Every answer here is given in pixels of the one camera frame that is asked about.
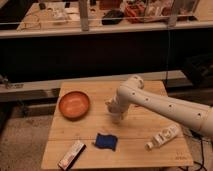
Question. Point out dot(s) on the orange wooden bowl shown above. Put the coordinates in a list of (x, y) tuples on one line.
[(74, 104)]

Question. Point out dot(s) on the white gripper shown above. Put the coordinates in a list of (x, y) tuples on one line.
[(117, 106)]

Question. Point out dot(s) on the red items on shelf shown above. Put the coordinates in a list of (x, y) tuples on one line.
[(134, 13)]

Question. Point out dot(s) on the white plastic bottle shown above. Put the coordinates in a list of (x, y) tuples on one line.
[(164, 136)]

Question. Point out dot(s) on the metal shelf post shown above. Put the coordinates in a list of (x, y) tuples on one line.
[(83, 10)]

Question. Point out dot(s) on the wooden table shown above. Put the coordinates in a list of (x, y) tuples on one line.
[(133, 133)]

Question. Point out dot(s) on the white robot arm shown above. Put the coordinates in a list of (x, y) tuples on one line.
[(197, 117)]

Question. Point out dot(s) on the black bag on shelf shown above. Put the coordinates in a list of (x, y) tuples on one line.
[(112, 17)]

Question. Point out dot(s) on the blue folded cloth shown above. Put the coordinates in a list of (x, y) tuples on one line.
[(106, 141)]

